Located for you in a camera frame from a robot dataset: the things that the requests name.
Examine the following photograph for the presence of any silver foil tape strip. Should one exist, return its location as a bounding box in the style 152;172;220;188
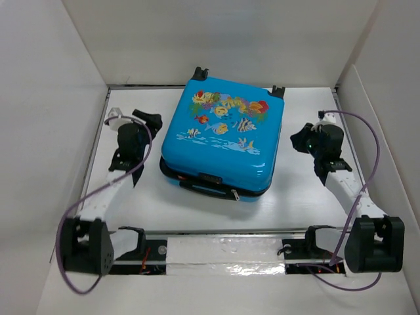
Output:
166;236;285;276

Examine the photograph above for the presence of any blue hard-shell suitcase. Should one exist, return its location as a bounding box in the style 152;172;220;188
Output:
159;66;285;201

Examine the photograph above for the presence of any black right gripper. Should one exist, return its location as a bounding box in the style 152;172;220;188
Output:
289;123;323;160

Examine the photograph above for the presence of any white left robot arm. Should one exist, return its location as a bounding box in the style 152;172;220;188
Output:
57;108;163;276

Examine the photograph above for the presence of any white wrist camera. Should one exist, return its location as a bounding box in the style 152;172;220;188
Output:
311;111;337;132
104;107;132;132

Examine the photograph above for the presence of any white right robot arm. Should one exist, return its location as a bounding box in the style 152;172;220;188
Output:
291;123;405;273

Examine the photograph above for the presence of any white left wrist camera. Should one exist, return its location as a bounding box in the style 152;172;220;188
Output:
104;107;132;132

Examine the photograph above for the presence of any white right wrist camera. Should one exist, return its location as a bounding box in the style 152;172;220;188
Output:
311;111;337;132

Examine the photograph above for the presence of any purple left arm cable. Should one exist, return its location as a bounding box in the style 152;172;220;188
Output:
54;114;154;295

